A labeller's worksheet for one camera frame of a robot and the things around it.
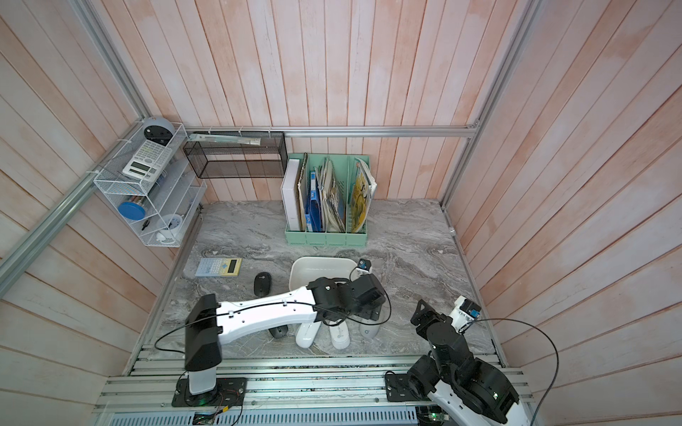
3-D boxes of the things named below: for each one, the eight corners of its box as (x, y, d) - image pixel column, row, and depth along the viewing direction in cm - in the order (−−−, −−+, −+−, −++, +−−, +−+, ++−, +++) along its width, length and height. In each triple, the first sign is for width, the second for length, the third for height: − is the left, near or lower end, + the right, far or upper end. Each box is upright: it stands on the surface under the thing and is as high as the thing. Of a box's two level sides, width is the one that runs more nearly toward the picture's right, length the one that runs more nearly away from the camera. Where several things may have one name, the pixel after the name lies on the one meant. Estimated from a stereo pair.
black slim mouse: (252, 296, 94) (251, 293, 92) (257, 275, 100) (256, 272, 98) (269, 296, 94) (267, 293, 92) (273, 275, 100) (271, 272, 98)
